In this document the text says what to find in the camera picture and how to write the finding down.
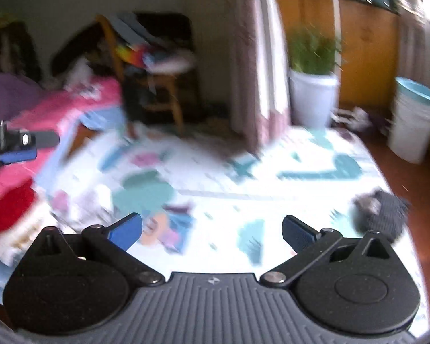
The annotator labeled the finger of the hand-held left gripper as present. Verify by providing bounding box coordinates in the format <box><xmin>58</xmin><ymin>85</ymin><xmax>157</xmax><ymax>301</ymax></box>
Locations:
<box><xmin>7</xmin><ymin>130</ymin><xmax>61</xmax><ymax>150</ymax></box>
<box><xmin>0</xmin><ymin>148</ymin><xmax>38</xmax><ymax>166</ymax></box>

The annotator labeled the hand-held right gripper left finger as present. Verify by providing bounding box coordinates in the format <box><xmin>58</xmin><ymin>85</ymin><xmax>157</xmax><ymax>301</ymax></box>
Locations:
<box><xmin>32</xmin><ymin>212</ymin><xmax>166</xmax><ymax>288</ymax></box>

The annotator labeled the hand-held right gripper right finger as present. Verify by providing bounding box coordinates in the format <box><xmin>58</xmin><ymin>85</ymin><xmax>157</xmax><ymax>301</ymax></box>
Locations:
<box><xmin>259</xmin><ymin>214</ymin><xmax>392</xmax><ymax>288</ymax></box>

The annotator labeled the red knit sweater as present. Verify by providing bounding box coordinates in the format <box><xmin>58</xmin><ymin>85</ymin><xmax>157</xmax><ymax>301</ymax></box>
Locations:
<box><xmin>0</xmin><ymin>182</ymin><xmax>37</xmax><ymax>246</ymax></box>

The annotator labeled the pile of mixed clothes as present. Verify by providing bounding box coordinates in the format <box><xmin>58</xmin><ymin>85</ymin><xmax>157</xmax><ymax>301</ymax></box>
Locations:
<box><xmin>0</xmin><ymin>201</ymin><xmax>58</xmax><ymax>268</ymax></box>

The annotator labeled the colourful clothes heap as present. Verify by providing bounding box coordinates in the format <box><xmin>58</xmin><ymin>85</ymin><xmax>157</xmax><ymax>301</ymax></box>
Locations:
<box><xmin>112</xmin><ymin>12</ymin><xmax>196</xmax><ymax>74</ymax></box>

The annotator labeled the pink and blue blanket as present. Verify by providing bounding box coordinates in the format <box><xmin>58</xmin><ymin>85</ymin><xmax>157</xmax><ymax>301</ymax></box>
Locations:
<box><xmin>0</xmin><ymin>77</ymin><xmax>126</xmax><ymax>202</ymax></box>

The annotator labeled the printed animal play mat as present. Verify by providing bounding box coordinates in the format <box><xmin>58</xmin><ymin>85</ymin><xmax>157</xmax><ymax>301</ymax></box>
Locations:
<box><xmin>32</xmin><ymin>123</ymin><xmax>430</xmax><ymax>330</ymax></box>

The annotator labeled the purple cloth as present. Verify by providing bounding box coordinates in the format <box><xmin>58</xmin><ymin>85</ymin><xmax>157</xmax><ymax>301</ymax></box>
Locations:
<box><xmin>0</xmin><ymin>73</ymin><xmax>44</xmax><ymax>126</ymax></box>

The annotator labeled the navy striped folded garment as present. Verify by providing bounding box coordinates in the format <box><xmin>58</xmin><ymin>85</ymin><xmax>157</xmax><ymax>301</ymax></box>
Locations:
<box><xmin>351</xmin><ymin>189</ymin><xmax>411</xmax><ymax>243</ymax></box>

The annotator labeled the wooden chair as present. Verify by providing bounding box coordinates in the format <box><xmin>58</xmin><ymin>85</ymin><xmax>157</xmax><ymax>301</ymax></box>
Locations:
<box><xmin>95</xmin><ymin>14</ymin><xmax>198</xmax><ymax>137</ymax></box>

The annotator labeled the dark cloth heap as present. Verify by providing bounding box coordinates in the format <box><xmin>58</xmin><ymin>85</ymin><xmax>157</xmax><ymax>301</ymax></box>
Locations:
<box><xmin>333</xmin><ymin>105</ymin><xmax>391</xmax><ymax>133</ymax></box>

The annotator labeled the white plant pot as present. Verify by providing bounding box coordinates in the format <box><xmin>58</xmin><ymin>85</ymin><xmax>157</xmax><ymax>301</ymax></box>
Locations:
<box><xmin>288</xmin><ymin>68</ymin><xmax>341</xmax><ymax>130</ymax></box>

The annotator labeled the pink curtain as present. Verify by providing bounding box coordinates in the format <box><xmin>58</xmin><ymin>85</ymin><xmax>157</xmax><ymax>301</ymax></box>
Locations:
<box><xmin>229</xmin><ymin>0</ymin><xmax>291</xmax><ymax>151</ymax></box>

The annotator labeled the white bucket with teal rim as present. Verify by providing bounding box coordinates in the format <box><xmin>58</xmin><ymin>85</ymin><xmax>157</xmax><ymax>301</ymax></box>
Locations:
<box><xmin>386</xmin><ymin>76</ymin><xmax>430</xmax><ymax>164</ymax></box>

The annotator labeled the green potted plant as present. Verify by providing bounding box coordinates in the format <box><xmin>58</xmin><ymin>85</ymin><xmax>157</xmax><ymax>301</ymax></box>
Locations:
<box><xmin>286</xmin><ymin>23</ymin><xmax>343</xmax><ymax>76</ymax></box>

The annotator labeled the yellow wooden cabinet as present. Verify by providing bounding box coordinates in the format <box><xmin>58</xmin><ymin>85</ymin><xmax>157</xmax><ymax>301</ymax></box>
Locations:
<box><xmin>274</xmin><ymin>0</ymin><xmax>402</xmax><ymax>110</ymax></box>

